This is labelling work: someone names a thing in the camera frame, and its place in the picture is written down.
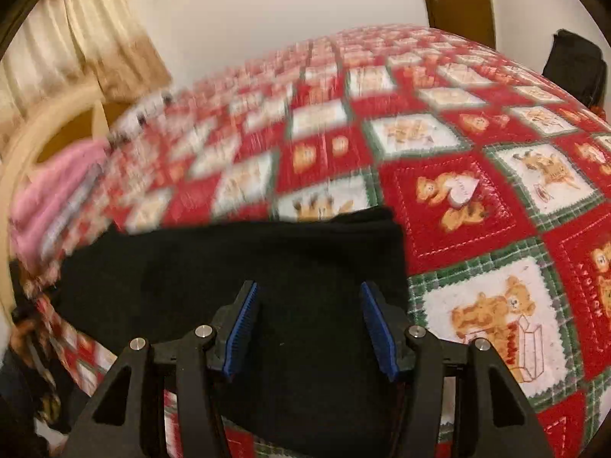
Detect black pants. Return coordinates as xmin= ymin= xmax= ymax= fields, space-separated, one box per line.
xmin=54 ymin=208 xmax=407 ymax=457

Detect red patchwork bear bedspread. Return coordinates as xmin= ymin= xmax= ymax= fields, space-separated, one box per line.
xmin=45 ymin=25 xmax=610 ymax=457

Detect white patterned pillow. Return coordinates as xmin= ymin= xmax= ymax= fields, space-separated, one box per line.
xmin=107 ymin=88 xmax=176 ymax=148

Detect cream wooden headboard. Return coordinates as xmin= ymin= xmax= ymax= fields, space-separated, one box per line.
xmin=1 ymin=76 xmax=109 ymax=321

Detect black suitcase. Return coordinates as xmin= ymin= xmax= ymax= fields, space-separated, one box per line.
xmin=543 ymin=29 xmax=607 ymax=108

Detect beige patterned curtain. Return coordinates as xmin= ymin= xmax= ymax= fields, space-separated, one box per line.
xmin=1 ymin=0 xmax=171 ymax=126

